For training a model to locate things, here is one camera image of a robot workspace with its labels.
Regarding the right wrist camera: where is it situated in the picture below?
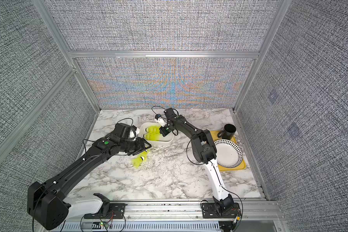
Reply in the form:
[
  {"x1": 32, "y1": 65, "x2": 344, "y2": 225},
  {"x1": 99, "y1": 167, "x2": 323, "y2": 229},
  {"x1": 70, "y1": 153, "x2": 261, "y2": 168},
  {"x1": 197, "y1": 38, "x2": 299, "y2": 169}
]
[{"x1": 155, "y1": 108, "x2": 179, "y2": 126}]

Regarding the black dotted white plate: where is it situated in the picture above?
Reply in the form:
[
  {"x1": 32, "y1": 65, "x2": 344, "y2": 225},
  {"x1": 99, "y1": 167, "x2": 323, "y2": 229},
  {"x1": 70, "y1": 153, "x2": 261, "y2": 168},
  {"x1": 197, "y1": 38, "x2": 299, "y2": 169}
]
[{"x1": 215, "y1": 139, "x2": 243, "y2": 168}]

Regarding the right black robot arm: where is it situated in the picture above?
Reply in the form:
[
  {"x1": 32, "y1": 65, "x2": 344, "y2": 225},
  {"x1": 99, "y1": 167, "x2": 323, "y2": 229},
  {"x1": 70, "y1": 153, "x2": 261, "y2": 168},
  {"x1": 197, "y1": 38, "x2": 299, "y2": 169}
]
[{"x1": 155, "y1": 114, "x2": 234, "y2": 217}]

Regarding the white plastic storage box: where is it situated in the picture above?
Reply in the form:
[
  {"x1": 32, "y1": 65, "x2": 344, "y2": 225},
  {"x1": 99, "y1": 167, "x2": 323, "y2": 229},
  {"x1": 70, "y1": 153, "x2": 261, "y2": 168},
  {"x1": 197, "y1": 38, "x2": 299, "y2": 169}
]
[{"x1": 138, "y1": 122, "x2": 174, "y2": 147}]

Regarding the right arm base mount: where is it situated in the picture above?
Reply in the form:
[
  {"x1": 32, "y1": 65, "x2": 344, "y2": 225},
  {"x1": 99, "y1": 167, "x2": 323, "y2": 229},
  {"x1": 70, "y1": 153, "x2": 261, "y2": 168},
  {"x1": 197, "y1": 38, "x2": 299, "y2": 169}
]
[{"x1": 200, "y1": 200, "x2": 242, "y2": 219}]

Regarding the yellow shuttlecock two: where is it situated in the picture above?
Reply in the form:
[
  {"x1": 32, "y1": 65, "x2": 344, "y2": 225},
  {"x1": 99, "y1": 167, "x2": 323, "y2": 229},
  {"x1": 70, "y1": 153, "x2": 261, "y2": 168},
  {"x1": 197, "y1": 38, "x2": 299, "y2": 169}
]
[{"x1": 144, "y1": 132, "x2": 161, "y2": 141}]

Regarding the yellow shuttlecock one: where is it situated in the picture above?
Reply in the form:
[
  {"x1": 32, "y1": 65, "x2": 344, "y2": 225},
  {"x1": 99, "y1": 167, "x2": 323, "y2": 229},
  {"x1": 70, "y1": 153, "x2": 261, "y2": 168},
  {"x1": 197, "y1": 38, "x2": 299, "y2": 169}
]
[{"x1": 146, "y1": 126, "x2": 160, "y2": 134}]

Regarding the yellow tray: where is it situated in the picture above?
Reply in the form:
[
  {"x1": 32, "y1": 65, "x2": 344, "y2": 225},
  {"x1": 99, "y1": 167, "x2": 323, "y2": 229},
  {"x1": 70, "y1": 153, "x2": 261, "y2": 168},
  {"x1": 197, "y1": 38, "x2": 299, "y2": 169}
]
[{"x1": 211, "y1": 130, "x2": 246, "y2": 172}]

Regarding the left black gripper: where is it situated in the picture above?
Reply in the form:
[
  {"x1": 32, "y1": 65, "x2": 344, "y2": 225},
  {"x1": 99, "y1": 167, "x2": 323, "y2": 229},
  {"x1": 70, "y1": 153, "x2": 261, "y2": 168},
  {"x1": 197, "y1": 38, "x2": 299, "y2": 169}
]
[{"x1": 120, "y1": 137, "x2": 153, "y2": 156}]

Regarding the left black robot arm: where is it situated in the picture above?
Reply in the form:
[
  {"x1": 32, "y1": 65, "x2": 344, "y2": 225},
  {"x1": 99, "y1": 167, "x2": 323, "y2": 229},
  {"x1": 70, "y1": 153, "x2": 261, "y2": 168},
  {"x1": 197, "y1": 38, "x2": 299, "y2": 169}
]
[{"x1": 27, "y1": 137, "x2": 152, "y2": 230}]

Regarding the black mug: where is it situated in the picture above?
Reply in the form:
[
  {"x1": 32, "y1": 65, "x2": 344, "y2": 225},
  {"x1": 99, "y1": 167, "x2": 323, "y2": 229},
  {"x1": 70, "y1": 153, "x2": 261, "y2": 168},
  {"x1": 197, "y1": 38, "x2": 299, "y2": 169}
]
[{"x1": 217, "y1": 124, "x2": 236, "y2": 140}]

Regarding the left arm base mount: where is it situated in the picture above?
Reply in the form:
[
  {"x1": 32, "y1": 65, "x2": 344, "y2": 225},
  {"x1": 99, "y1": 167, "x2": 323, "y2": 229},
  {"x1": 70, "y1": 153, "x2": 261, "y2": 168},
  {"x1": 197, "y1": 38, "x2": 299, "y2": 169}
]
[{"x1": 84, "y1": 203, "x2": 126, "y2": 219}]

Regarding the yellow shuttlecock four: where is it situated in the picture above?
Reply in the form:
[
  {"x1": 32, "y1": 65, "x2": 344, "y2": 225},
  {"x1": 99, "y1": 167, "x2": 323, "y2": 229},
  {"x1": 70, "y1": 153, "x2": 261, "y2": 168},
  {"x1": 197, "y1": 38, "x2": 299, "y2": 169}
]
[{"x1": 131, "y1": 155, "x2": 147, "y2": 168}]

